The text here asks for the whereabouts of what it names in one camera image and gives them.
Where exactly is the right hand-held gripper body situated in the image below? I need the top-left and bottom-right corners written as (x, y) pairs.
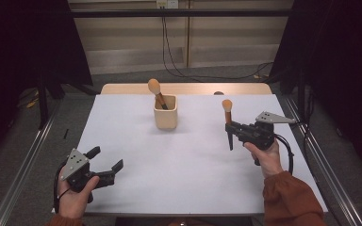
top-left (239, 110), bottom-right (298, 151)

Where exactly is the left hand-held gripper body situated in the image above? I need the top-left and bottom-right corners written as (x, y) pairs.
top-left (59, 148), bottom-right (107, 203)

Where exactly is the cream square brush holder cup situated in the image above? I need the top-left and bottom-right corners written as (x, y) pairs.
top-left (153, 94), bottom-right (179, 130)

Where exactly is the person's right hand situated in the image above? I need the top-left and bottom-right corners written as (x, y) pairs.
top-left (244, 140), bottom-right (285, 179)

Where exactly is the person's left hand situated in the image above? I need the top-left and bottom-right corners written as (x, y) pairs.
top-left (56, 165), bottom-right (101, 220)

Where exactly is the light wooden table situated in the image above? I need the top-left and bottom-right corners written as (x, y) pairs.
top-left (100, 82), bottom-right (273, 96)

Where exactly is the black metal stand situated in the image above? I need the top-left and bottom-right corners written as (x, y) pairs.
top-left (37, 70), bottom-right (50, 130)
top-left (296, 67), bottom-right (307, 121)

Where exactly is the white table cover board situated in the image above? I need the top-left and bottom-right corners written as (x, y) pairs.
top-left (51, 93), bottom-right (329, 217)

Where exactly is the black curtain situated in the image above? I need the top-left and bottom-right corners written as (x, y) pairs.
top-left (0, 0), bottom-right (93, 164)
top-left (270, 0), bottom-right (362, 170)

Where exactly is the left hand-held gripper cable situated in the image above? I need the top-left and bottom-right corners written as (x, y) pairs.
top-left (53, 160), bottom-right (71, 215)

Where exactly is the hand-held gripper cable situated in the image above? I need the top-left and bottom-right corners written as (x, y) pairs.
top-left (53, 160), bottom-right (71, 215)
top-left (272, 133), bottom-right (296, 175)

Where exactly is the right hand-held gripper cable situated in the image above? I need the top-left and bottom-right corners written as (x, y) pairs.
top-left (272, 133), bottom-right (296, 175)

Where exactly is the aluminium floor rail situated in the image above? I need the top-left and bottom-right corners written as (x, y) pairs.
top-left (282, 95), bottom-right (362, 226)
top-left (0, 93), bottom-right (64, 226)

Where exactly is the black power cable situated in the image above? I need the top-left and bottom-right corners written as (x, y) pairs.
top-left (161, 8), bottom-right (274, 81)
top-left (160, 8), bottom-right (274, 81)

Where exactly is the white wall socket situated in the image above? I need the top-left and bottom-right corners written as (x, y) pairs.
top-left (156, 0), bottom-right (179, 9)

